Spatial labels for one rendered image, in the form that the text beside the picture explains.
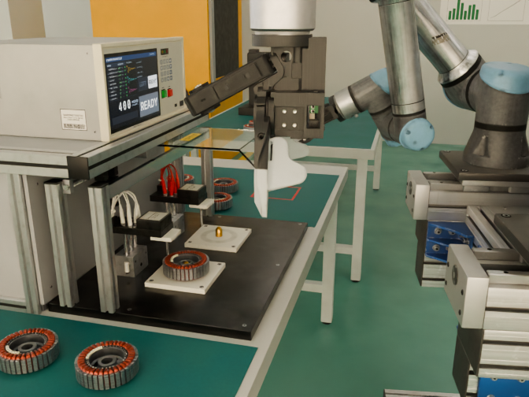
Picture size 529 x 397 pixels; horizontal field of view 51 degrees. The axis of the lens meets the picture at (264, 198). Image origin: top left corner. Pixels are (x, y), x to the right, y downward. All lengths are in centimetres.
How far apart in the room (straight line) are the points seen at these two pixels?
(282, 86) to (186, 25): 433
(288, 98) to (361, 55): 586
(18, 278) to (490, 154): 111
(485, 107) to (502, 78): 8
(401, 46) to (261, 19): 68
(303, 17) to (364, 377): 188
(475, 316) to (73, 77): 91
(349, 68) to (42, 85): 542
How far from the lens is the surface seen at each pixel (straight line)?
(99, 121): 124
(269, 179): 62
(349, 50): 649
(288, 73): 65
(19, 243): 127
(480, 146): 140
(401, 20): 127
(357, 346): 252
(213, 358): 110
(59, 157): 114
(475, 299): 93
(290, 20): 62
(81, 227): 140
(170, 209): 159
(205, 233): 159
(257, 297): 126
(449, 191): 139
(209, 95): 66
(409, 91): 129
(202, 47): 492
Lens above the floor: 137
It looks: 18 degrees down
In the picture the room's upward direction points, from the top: straight up
